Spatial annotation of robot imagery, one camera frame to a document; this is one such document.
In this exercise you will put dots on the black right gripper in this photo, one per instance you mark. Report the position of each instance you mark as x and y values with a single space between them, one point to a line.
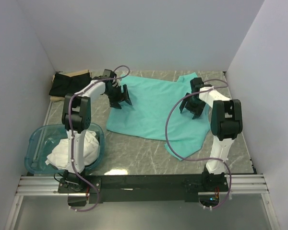
197 111

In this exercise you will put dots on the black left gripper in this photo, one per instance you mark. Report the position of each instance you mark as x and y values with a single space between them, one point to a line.
124 97

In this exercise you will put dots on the turquoise t-shirt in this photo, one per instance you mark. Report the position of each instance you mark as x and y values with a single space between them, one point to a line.
152 114

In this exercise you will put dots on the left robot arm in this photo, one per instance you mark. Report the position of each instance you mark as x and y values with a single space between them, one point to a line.
76 117

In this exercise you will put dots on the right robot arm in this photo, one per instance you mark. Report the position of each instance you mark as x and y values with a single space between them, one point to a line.
225 125

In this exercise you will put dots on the folded black t-shirt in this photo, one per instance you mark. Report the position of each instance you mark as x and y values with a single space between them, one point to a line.
70 87

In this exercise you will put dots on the black mounting beam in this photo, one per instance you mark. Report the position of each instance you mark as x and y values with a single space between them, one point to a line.
132 188

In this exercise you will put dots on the white t-shirt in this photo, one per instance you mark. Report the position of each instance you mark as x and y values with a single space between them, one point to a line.
59 155

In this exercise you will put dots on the clear blue plastic bin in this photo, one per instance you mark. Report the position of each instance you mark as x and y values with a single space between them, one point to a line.
44 140

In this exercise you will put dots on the aluminium rail frame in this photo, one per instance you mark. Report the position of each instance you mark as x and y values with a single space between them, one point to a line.
239 184

